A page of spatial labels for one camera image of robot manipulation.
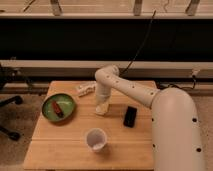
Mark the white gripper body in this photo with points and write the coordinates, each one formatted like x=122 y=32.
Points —
x=102 y=91

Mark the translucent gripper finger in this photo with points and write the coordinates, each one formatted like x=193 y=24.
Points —
x=98 y=102
x=105 y=105

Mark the white sponge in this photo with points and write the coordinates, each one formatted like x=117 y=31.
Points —
x=99 y=110

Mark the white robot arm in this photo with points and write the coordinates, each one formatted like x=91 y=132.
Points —
x=176 y=138

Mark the black smartphone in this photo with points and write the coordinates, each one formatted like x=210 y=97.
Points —
x=130 y=116

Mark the green plate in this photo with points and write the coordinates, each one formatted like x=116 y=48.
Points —
x=66 y=103

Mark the red-brown food piece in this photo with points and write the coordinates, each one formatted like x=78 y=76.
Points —
x=57 y=109

